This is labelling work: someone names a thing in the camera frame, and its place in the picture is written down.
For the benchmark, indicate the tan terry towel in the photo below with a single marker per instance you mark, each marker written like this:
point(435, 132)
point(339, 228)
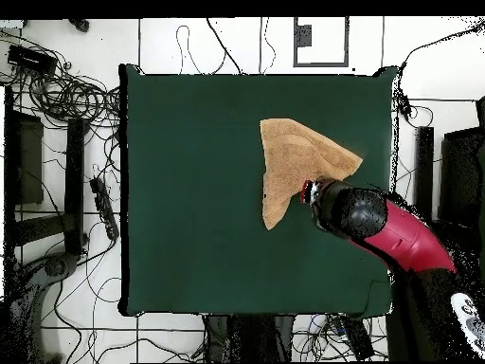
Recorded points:
point(291, 159)

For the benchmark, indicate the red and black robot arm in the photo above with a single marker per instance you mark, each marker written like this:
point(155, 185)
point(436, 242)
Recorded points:
point(401, 235)

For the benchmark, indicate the black plug adapter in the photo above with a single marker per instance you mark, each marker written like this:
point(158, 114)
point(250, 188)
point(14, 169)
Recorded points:
point(405, 107)

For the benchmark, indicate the dark green tablecloth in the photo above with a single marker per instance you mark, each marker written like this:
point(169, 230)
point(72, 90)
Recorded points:
point(189, 132)

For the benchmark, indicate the small grey square plate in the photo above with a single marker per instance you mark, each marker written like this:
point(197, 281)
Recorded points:
point(303, 36)

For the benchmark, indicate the black power strip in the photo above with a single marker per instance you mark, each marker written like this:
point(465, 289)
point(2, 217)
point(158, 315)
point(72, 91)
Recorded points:
point(104, 206)

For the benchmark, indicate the grey stand base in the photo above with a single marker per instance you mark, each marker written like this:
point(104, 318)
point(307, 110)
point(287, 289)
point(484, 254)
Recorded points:
point(57, 265)

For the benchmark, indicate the small dark object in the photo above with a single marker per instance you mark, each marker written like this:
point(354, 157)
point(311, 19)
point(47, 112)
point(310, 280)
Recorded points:
point(79, 25)

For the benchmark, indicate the black rectangular box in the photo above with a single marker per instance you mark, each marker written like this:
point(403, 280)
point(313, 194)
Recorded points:
point(30, 58)

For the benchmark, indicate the grey rectangular floor frame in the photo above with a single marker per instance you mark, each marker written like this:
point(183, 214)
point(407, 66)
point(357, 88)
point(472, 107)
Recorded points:
point(322, 65)

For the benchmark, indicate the black frame stand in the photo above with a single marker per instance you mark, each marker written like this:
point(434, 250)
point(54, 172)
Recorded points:
point(462, 170)
point(74, 182)

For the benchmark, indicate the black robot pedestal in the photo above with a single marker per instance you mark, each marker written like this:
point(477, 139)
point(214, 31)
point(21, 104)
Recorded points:
point(246, 337)

